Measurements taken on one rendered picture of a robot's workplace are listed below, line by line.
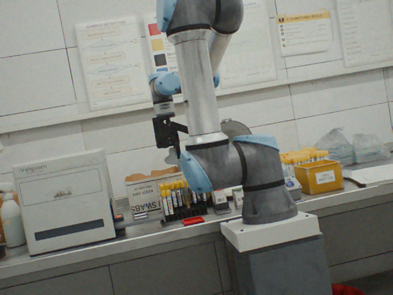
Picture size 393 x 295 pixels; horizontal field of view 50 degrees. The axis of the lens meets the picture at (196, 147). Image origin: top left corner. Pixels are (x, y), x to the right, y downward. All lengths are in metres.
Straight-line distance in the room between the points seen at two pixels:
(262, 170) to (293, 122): 1.12
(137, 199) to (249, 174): 0.72
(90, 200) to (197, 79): 0.58
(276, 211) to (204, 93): 0.35
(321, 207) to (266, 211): 0.46
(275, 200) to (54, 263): 0.73
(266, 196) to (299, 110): 1.16
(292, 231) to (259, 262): 0.11
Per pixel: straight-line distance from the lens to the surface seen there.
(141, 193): 1.72
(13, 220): 1.71
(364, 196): 1.60
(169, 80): 1.41
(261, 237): 1.07
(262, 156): 1.11
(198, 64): 1.07
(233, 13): 1.15
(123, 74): 2.06
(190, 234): 1.42
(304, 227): 1.10
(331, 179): 1.60
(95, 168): 1.42
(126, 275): 2.16
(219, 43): 1.26
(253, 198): 1.12
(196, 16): 1.08
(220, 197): 1.51
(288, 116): 2.20
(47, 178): 1.44
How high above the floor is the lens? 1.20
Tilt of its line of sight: 3 degrees down
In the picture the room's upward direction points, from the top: 10 degrees counter-clockwise
